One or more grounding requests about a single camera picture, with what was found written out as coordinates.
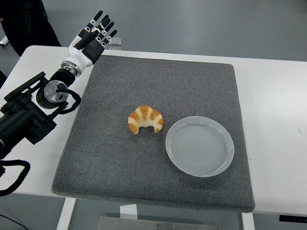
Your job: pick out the white-black robot hand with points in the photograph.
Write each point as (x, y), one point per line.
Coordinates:
(78, 58)

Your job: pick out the golden croissant bread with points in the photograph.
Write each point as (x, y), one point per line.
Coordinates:
(145, 117)

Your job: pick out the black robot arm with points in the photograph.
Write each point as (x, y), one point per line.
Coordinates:
(21, 119)

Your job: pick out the round grey plate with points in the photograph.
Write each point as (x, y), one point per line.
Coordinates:
(199, 146)

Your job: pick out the silver floor socket lid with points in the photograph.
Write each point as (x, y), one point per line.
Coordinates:
(117, 41)

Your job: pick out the person's legs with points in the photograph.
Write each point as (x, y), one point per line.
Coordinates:
(26, 26)

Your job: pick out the grey felt mat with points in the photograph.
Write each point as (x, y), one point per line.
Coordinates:
(148, 86)

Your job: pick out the white table leg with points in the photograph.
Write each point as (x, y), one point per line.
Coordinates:
(66, 213)
(248, 221)

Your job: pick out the black table control panel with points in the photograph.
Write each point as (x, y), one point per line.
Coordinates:
(292, 218)

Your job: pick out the white table bracket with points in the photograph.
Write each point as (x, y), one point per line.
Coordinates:
(128, 212)

